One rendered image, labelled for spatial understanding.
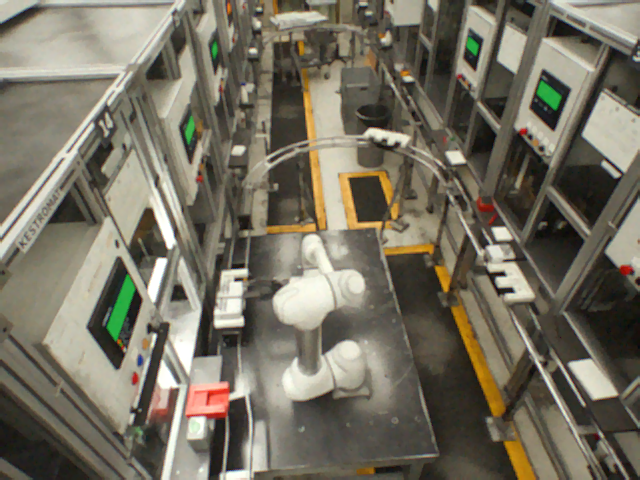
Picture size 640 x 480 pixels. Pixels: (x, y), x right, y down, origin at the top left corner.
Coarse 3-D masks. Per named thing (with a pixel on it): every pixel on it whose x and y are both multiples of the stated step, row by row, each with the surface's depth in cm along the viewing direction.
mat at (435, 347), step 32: (416, 256) 355; (416, 288) 328; (416, 320) 305; (448, 320) 304; (416, 352) 285; (448, 352) 284; (480, 352) 285; (448, 384) 267; (480, 384) 266; (448, 416) 252; (480, 416) 251; (448, 448) 238; (480, 448) 238; (512, 448) 237
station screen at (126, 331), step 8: (128, 272) 120; (120, 280) 114; (120, 288) 114; (136, 288) 124; (136, 296) 124; (112, 304) 109; (136, 304) 124; (112, 312) 108; (128, 312) 118; (136, 312) 123; (104, 320) 104; (128, 320) 118; (136, 320) 123; (104, 328) 104; (128, 328) 117; (112, 336) 108; (120, 336) 112; (128, 336) 117; (120, 344) 112; (128, 344) 117; (120, 352) 112
